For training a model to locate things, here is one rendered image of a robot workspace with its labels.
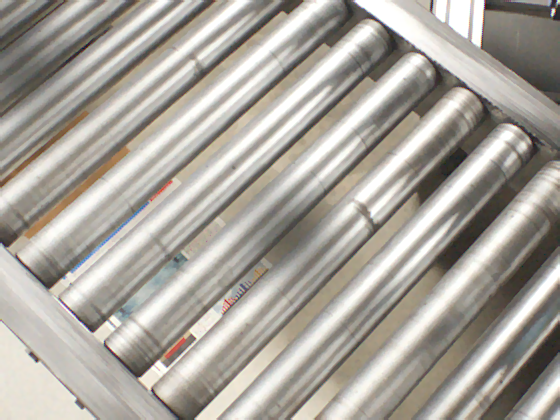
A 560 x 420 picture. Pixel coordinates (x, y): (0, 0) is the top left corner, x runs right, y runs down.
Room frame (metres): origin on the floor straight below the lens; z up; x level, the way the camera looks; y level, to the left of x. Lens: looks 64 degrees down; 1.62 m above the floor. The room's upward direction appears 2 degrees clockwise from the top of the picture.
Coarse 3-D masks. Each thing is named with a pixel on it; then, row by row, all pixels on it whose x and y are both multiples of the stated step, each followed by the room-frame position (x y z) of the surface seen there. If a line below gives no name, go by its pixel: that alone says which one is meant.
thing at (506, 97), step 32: (352, 0) 0.63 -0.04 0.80; (384, 0) 0.63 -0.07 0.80; (416, 32) 0.59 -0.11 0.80; (448, 32) 0.60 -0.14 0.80; (384, 64) 0.60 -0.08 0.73; (448, 64) 0.55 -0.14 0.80; (480, 64) 0.55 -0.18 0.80; (480, 96) 0.52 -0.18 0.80; (512, 96) 0.52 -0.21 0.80; (544, 96) 0.52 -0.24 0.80; (480, 128) 0.51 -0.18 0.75; (544, 128) 0.48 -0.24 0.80; (544, 160) 0.45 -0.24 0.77
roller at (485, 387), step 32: (544, 288) 0.30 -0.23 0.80; (512, 320) 0.27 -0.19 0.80; (544, 320) 0.27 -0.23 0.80; (480, 352) 0.24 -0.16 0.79; (512, 352) 0.24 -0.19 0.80; (448, 384) 0.21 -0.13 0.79; (480, 384) 0.21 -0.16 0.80; (416, 416) 0.18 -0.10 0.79; (448, 416) 0.18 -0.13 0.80; (480, 416) 0.18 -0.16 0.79
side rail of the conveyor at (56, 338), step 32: (0, 256) 0.31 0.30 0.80; (0, 288) 0.28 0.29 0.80; (32, 288) 0.28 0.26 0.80; (0, 320) 0.28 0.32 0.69; (32, 320) 0.25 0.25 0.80; (64, 320) 0.25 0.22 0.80; (32, 352) 0.22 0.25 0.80; (64, 352) 0.22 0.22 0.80; (96, 352) 0.22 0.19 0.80; (64, 384) 0.19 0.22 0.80; (96, 384) 0.19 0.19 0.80; (128, 384) 0.19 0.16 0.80; (96, 416) 0.16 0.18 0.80; (128, 416) 0.17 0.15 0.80; (160, 416) 0.17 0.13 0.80
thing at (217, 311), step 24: (168, 192) 0.76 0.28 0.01; (144, 216) 0.71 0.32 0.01; (192, 240) 0.66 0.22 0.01; (168, 264) 0.61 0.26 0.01; (264, 264) 0.62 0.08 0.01; (144, 288) 0.56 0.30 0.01; (240, 288) 0.57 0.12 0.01; (120, 312) 0.51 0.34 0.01; (216, 312) 0.52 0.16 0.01; (192, 336) 0.47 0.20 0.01; (168, 360) 0.43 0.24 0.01
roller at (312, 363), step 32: (512, 128) 0.48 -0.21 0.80; (480, 160) 0.44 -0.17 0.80; (512, 160) 0.44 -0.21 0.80; (448, 192) 0.40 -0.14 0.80; (480, 192) 0.40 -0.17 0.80; (416, 224) 0.37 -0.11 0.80; (448, 224) 0.37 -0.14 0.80; (384, 256) 0.33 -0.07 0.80; (416, 256) 0.33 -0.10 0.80; (352, 288) 0.30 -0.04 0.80; (384, 288) 0.30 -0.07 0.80; (320, 320) 0.26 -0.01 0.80; (352, 320) 0.26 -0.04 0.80; (288, 352) 0.23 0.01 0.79; (320, 352) 0.23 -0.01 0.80; (352, 352) 0.24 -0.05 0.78; (256, 384) 0.20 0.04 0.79; (288, 384) 0.20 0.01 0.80; (320, 384) 0.21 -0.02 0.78; (224, 416) 0.17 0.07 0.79; (256, 416) 0.17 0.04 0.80; (288, 416) 0.17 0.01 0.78
